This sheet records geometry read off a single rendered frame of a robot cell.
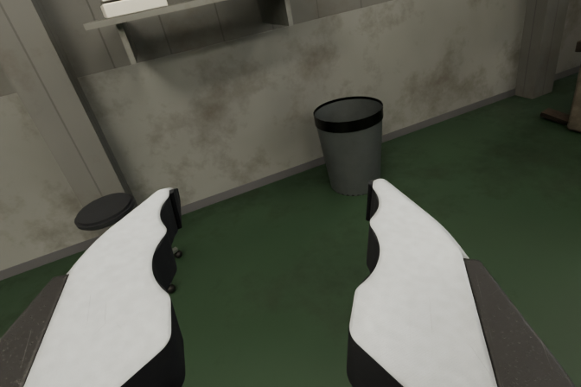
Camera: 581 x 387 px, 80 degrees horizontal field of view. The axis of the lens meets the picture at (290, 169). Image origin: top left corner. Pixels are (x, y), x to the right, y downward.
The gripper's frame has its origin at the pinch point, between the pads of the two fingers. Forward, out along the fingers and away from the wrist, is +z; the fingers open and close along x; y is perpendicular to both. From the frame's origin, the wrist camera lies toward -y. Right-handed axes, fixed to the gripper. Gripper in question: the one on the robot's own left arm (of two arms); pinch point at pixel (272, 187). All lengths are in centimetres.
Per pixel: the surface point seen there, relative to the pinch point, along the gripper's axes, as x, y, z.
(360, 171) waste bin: 52, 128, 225
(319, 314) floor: 11, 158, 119
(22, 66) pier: -158, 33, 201
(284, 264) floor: -9, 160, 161
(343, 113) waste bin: 45, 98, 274
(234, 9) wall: -39, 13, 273
